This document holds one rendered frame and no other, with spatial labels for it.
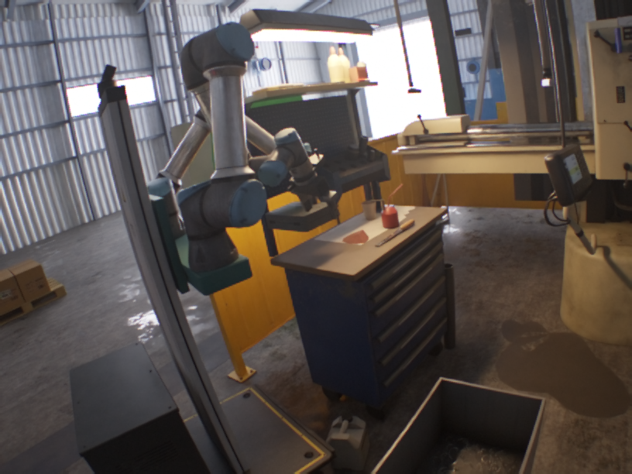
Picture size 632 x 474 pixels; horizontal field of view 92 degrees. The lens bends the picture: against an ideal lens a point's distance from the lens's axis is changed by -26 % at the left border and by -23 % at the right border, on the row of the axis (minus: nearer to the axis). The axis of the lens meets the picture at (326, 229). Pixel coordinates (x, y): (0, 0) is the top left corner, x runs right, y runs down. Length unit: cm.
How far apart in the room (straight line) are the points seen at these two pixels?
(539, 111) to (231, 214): 239
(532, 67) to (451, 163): 93
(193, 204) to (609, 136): 199
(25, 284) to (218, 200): 503
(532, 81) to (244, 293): 247
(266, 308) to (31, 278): 388
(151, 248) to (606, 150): 214
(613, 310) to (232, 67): 242
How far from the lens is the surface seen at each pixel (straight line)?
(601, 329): 273
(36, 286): 588
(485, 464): 160
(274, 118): 192
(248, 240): 261
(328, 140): 218
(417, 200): 463
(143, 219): 116
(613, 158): 229
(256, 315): 274
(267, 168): 112
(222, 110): 99
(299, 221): 166
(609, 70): 225
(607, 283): 257
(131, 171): 114
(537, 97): 293
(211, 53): 102
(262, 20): 169
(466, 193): 507
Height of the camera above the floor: 157
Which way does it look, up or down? 17 degrees down
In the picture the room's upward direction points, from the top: 10 degrees counter-clockwise
